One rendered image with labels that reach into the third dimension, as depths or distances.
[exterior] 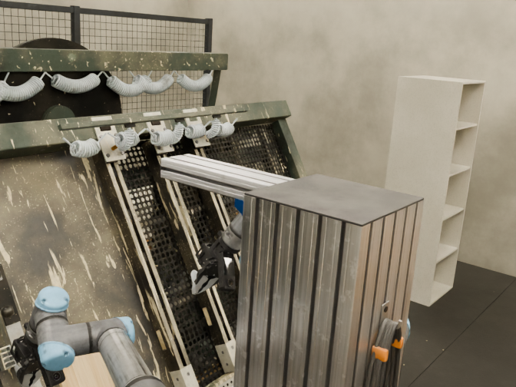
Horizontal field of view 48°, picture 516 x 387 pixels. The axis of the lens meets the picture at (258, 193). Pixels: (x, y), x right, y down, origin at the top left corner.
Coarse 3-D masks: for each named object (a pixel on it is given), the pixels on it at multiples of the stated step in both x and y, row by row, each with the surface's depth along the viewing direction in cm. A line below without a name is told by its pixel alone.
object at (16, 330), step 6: (0, 312) 186; (0, 318) 187; (0, 324) 188; (12, 324) 188; (18, 324) 189; (6, 330) 186; (12, 330) 187; (18, 330) 188; (6, 336) 186; (12, 336) 186; (18, 336) 188; (6, 342) 187; (12, 342) 186; (36, 384) 187
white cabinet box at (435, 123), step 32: (416, 96) 505; (448, 96) 487; (480, 96) 527; (416, 128) 510; (448, 128) 492; (416, 160) 515; (448, 160) 496; (416, 192) 520; (448, 192) 561; (448, 224) 566; (416, 256) 531; (448, 256) 572; (416, 288) 536; (448, 288) 570
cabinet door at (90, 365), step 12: (84, 360) 204; (96, 360) 207; (72, 372) 199; (84, 372) 203; (96, 372) 206; (108, 372) 209; (60, 384) 196; (72, 384) 198; (84, 384) 201; (96, 384) 204; (108, 384) 208
